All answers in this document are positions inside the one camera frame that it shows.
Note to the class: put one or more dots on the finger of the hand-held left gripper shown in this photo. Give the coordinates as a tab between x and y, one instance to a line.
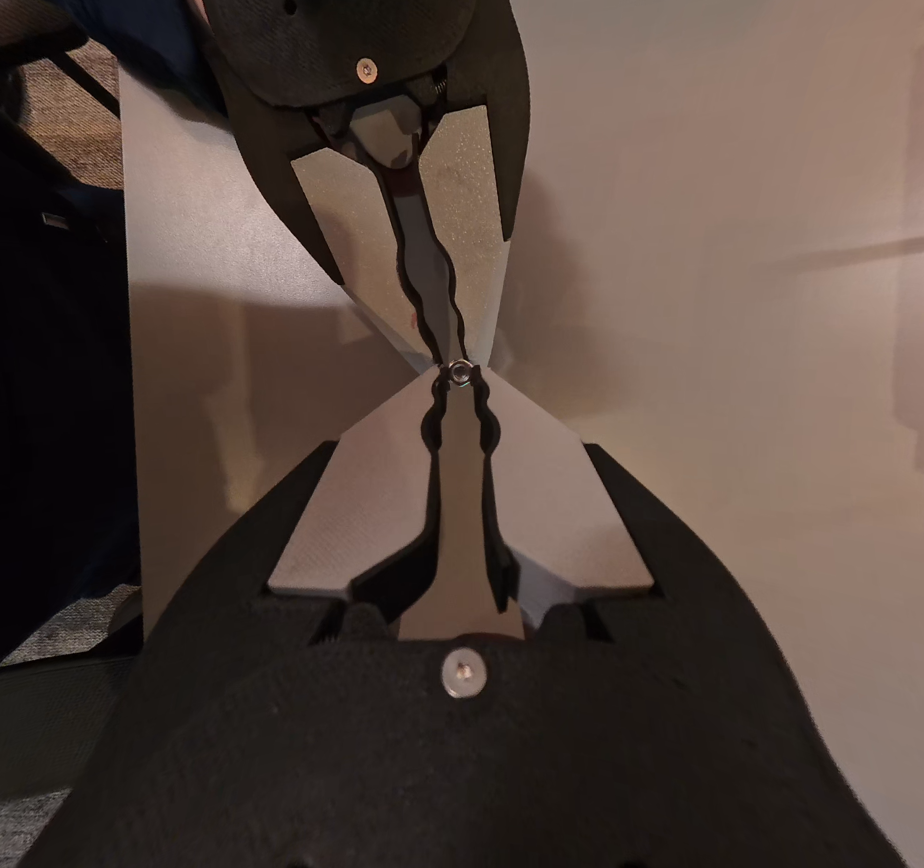
346	218
469	197

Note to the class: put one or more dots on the small silver nut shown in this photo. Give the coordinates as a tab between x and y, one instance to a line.
449	371

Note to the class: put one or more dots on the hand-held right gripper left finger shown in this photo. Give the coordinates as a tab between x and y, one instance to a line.
354	514

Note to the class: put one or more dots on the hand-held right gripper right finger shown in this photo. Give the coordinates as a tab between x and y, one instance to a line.
570	514

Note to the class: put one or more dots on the black office chair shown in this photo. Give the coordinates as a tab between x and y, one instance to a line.
36	38

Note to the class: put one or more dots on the person's left forearm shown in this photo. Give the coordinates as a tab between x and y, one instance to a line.
144	2

